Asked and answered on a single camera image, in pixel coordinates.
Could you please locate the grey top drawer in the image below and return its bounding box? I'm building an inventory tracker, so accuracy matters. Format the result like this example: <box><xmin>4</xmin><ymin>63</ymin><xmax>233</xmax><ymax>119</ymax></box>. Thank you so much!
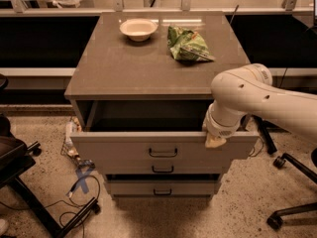
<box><xmin>71</xmin><ymin>100</ymin><xmax>258</xmax><ymax>161</ymax></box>

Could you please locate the grey drawer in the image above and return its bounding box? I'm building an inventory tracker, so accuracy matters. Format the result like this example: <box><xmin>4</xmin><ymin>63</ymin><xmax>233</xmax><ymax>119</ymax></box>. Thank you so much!
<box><xmin>71</xmin><ymin>100</ymin><xmax>258</xmax><ymax>161</ymax></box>
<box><xmin>95</xmin><ymin>160</ymin><xmax>230</xmax><ymax>175</ymax></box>
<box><xmin>105</xmin><ymin>174</ymin><xmax>221</xmax><ymax>196</ymax></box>

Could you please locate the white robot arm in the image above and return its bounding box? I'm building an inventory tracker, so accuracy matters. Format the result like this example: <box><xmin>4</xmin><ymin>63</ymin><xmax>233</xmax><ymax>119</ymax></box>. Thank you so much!
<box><xmin>203</xmin><ymin>63</ymin><xmax>317</xmax><ymax>148</ymax></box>

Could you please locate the grey drawer cabinet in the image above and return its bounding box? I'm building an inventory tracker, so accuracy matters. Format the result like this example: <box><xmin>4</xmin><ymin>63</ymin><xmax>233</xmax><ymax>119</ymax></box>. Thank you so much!
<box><xmin>63</xmin><ymin>11</ymin><xmax>266</xmax><ymax>206</ymax></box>

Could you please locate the grey middle drawer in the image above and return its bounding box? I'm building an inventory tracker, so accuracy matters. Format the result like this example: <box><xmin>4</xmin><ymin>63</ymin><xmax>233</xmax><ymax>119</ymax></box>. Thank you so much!
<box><xmin>95</xmin><ymin>160</ymin><xmax>230</xmax><ymax>175</ymax></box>

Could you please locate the grey bottom drawer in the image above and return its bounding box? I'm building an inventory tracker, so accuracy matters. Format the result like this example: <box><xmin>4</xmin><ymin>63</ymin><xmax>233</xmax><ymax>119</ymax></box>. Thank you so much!
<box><xmin>105</xmin><ymin>174</ymin><xmax>221</xmax><ymax>196</ymax></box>

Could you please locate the green chip bag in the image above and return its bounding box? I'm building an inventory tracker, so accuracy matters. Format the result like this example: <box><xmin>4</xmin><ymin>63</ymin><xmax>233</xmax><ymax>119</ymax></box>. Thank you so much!
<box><xmin>167</xmin><ymin>26</ymin><xmax>215</xmax><ymax>61</ymax></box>

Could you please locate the black chair base right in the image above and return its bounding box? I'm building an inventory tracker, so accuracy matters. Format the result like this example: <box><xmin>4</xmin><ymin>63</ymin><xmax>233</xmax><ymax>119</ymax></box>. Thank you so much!
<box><xmin>265</xmin><ymin>147</ymin><xmax>317</xmax><ymax>230</ymax></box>

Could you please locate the blue tape cross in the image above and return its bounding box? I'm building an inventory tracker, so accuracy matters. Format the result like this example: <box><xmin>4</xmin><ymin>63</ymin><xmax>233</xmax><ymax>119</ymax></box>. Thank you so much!
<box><xmin>67</xmin><ymin>168</ymin><xmax>93</xmax><ymax>197</ymax></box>

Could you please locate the white bowl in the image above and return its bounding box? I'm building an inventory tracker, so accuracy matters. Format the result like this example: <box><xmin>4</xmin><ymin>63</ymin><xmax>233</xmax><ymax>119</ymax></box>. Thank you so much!
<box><xmin>120</xmin><ymin>19</ymin><xmax>158</xmax><ymax>42</ymax></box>

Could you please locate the clear plastic bottle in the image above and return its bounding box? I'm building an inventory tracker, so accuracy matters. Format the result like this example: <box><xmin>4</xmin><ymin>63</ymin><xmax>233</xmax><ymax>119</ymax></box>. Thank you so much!
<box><xmin>65</xmin><ymin>121</ymin><xmax>73</xmax><ymax>147</ymax></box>

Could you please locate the black office chair left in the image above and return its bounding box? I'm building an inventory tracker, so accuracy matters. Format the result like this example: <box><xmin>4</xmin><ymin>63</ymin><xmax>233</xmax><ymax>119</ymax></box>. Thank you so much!
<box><xmin>0</xmin><ymin>74</ymin><xmax>101</xmax><ymax>238</ymax></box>

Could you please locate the wire basket with snacks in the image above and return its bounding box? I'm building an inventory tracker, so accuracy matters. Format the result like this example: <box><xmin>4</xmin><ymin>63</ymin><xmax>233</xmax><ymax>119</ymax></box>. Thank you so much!
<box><xmin>60</xmin><ymin>117</ymin><xmax>95</xmax><ymax>169</ymax></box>

